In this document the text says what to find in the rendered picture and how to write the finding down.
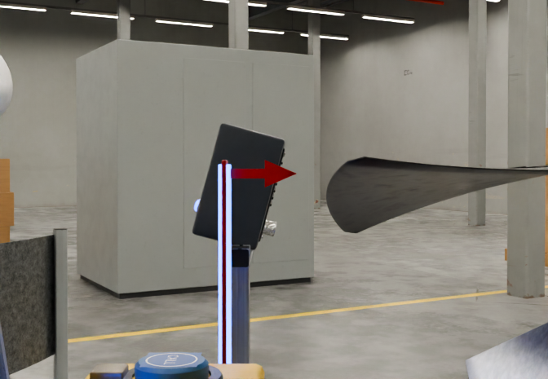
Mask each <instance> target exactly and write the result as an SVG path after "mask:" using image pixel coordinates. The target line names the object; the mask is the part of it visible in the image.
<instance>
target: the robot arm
mask: <svg viewBox="0 0 548 379"><path fill-rule="evenodd" d="M12 91H13V85H12V80H11V73H10V70H9V68H8V67H7V64H6V62H5V60H4V59H3V58H2V57H1V55H0V116H1V115H2V114H3V113H4V112H5V111H6V110H7V108H8V106H9V104H10V102H11V97H12Z"/></svg>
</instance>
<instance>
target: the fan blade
mask: <svg viewBox="0 0 548 379"><path fill-rule="evenodd" d="M546 175H548V165H542V166H532V167H526V166H522V167H515V168H474V167H461V166H450V165H431V164H422V163H413V162H406V161H393V160H386V159H379V158H373V157H366V156H363V157H360V158H356V159H353V160H349V161H347V162H345V163H344V164H343V165H342V166H340V168H339V169H338V170H337V171H336V172H335V173H334V175H333V176H332V178H331V179H330V181H329V184H328V187H327V190H326V202H327V206H328V209H329V212H330V214H331V216H332V218H333V219H334V221H335V222H336V223H337V224H338V226H339V227H340V228H341V229H342V230H343V231H344V232H350V233H358V232H361V231H363V230H365V229H368V228H370V227H373V226H375V225H378V224H379V223H383V222H385V221H387V220H390V219H392V218H395V217H398V216H400V215H402V214H407V213H409V212H411V211H414V210H416V209H421V208H423V207H426V206H428V205H433V204H435V203H438V202H441V201H445V200H447V199H451V198H454V197H456V196H461V195H464V194H467V193H470V192H476V191H479V190H483V189H486V188H490V187H496V186H499V185H503V184H507V183H513V182H517V181H521V180H525V179H530V178H537V177H541V176H546Z"/></svg>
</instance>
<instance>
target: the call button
mask: <svg viewBox="0 0 548 379"><path fill-rule="evenodd" d="M208 378H209V362H208V360H207V359H205V358H204V357H203V356H201V353H188V352H163V353H148V355H147V356H144V357H143V358H141V359H140V360H139V361H138V362H137V363H136V364H135V379H208Z"/></svg>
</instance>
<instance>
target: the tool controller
mask: <svg viewBox="0 0 548 379"><path fill-rule="evenodd" d="M284 145H285V141H284V140H283V139H282V138H278V137H276V136H272V135H269V134H264V133H260V132H257V131H253V130H248V129H245V128H242V127H239V126H233V125H230V124H227V123H222V124H221V125H220V127H219V132H218V135H217V139H216V141H215V145H214V151H213V153H212V157H211V160H210V165H209V169H208V172H207V175H206V178H205V184H204V187H203V190H202V194H201V199H200V203H199V206H198V209H197V215H196V218H195V221H194V224H193V228H192V233H193V234H194V235H197V236H202V237H205V238H209V239H212V240H217V241H219V165H222V160H228V164H229V165H231V166H232V169H265V160H266V161H269V162H271V163H273V164H275V165H278V166H281V165H282V164H283V162H282V158H283V157H284V156H285V149H284ZM276 185H277V183H274V184H272V185H269V186H267V187H265V178H232V245H240V246H243V245H250V249H251V250H255V249H256V248H257V245H258V242H260V240H261V239H262V238H263V235H267V236H272V237H273V236H274V234H275V231H276V223H275V222H272V221H269V220H266V219H267V213H268V210H269V207H270V206H272V200H273V197H274V193H273V192H275V191H276V187H275V186H276ZM262 234H263V235H262Z"/></svg>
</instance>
